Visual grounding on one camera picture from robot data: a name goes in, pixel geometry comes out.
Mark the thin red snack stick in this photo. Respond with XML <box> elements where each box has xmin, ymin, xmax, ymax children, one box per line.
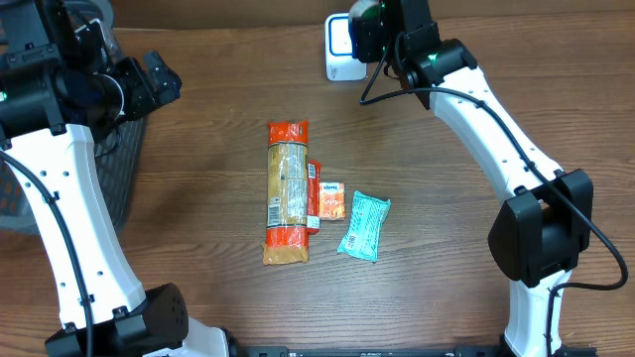
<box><xmin>307</xmin><ymin>160</ymin><xmax>321</xmax><ymax>234</ymax></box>

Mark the orange tissue packet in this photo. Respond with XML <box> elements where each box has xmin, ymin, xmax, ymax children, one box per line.
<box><xmin>318</xmin><ymin>182</ymin><xmax>345</xmax><ymax>220</ymax></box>

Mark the teal snack pouch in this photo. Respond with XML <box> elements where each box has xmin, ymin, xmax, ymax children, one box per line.
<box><xmin>337</xmin><ymin>190</ymin><xmax>391</xmax><ymax>263</ymax></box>

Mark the red snack package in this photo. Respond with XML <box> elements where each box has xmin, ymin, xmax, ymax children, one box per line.
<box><xmin>263</xmin><ymin>121</ymin><xmax>309</xmax><ymax>266</ymax></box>

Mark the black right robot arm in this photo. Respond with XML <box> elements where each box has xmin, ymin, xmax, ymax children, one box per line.
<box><xmin>348</xmin><ymin>1</ymin><xmax>595</xmax><ymax>356</ymax></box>

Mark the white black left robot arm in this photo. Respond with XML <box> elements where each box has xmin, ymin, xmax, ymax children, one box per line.
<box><xmin>1</xmin><ymin>1</ymin><xmax>241</xmax><ymax>357</ymax></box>

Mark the white barcode scanner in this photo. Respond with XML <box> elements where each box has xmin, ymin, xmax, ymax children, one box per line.
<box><xmin>324</xmin><ymin>13</ymin><xmax>367</xmax><ymax>81</ymax></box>

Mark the grey plastic mesh basket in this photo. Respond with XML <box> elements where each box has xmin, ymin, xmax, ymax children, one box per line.
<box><xmin>1</xmin><ymin>1</ymin><xmax>146</xmax><ymax>230</ymax></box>

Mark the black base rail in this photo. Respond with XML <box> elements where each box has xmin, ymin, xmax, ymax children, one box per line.
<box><xmin>237</xmin><ymin>343</ymin><xmax>599</xmax><ymax>357</ymax></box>

